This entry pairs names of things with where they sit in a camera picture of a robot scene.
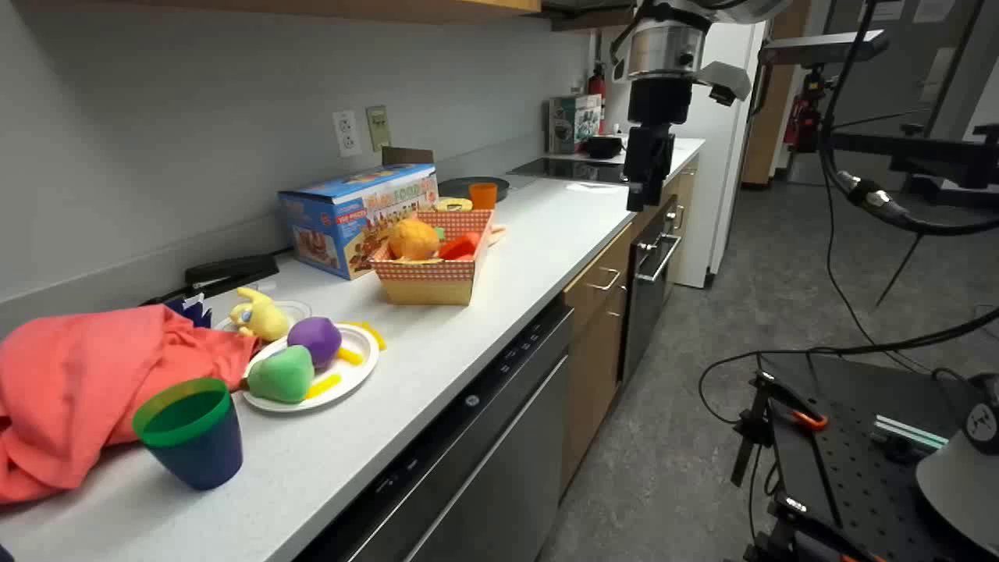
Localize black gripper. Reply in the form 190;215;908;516
620;73;695;213

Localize orange toy pineapple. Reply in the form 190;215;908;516
384;213;442;263

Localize red toy fruit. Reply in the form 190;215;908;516
438;232;479;263

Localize red checkered fruit basket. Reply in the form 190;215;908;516
366;205;497;308

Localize blue cardboard toy box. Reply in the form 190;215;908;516
273;160;442;281

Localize purple plush toy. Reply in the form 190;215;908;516
284;317;347;376

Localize yellow plush toy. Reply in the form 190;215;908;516
228;285;294;344

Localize green plush toy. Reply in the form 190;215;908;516
244;344;319;405

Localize black pot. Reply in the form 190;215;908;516
576;135;626;163

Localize black cooktop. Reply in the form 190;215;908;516
505;152;654;190

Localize white refrigerator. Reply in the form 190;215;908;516
665;20;772;294

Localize printed carton box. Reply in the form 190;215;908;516
542;90;610;160

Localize red bottle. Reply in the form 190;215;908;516
584;59;613;103

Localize wooden door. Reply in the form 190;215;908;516
738;0;814;190

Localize red fire extinguisher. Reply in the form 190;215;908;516
782;73;827;157

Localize orange plastic cup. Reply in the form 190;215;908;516
465;177;503;213

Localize wooden cabinet drawers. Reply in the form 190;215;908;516
558;222;640;493

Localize black bowl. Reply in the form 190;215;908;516
438;174;511;205

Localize brown object behind box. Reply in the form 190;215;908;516
376;144;438;173

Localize black clamp orange tip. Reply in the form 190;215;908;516
727;370;833;490

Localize yellow plastic utensil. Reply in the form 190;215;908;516
347;317;390;354
305;342;367;403

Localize stainless dishwasher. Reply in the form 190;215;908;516
294;299;576;562

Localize white plate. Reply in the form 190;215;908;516
239;319;384;419

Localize black perforated cart top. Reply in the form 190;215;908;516
763;351;999;562

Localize teal strip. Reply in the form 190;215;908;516
872;412;952;454

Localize black stapler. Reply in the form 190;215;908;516
143;251;281;306

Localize small blue object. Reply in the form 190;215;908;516
165;294;214;330

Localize blue cup green rim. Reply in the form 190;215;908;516
127;376;247;493

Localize pink cloth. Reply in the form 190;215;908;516
0;302;258;509

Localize black oven with handle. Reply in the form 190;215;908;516
617;190;688;389

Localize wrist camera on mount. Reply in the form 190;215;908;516
694;59;754;110

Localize thin black cable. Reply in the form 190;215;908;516
694;302;999;431

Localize black camera stand bar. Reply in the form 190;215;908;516
823;121;999;205

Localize beige wall plate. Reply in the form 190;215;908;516
362;103;392;157

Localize white wall outlet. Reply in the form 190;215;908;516
330;107;366;160

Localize gray round base plate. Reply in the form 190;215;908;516
913;428;999;560

